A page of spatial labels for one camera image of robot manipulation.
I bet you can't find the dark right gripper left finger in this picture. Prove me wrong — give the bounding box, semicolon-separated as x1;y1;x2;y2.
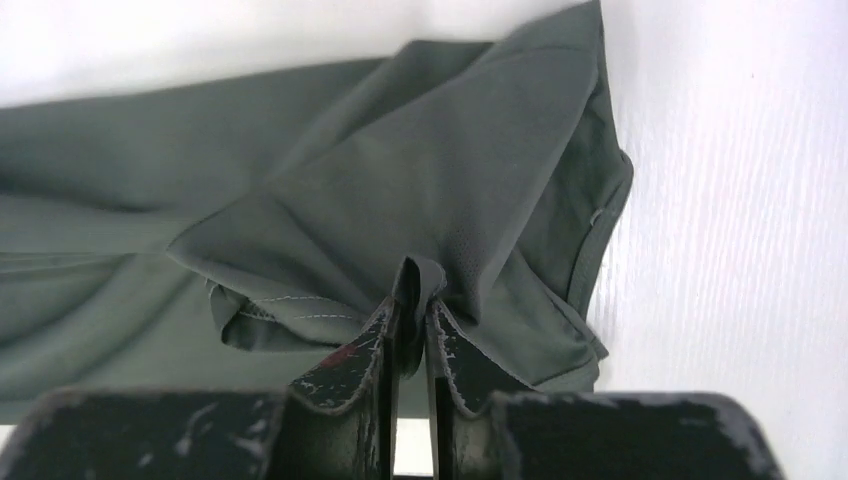
1;300;401;479

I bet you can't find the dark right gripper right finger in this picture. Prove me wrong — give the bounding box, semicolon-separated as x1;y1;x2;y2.
426;300;783;479

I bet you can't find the grey t-shirt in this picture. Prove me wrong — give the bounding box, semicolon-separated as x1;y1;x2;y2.
1;1;633;424

